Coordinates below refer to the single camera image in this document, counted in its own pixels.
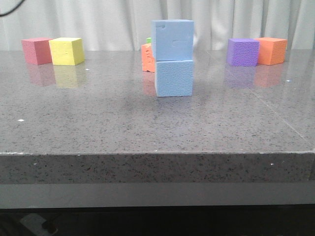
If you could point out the light blue foam cube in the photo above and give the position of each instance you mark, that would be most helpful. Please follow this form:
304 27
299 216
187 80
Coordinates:
174 78
172 39

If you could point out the chipped orange foam cube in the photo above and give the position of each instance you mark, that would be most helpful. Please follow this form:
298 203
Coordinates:
148 61

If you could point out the purple foam cube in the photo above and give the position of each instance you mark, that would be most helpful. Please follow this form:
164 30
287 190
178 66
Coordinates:
242 52

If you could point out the white pleated curtain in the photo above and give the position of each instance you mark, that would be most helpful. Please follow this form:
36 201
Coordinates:
120 25

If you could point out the yellow foam cube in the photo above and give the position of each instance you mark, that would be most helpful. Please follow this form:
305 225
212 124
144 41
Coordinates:
67 51

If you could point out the red foam cube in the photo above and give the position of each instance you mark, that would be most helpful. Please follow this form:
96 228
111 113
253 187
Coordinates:
37 50

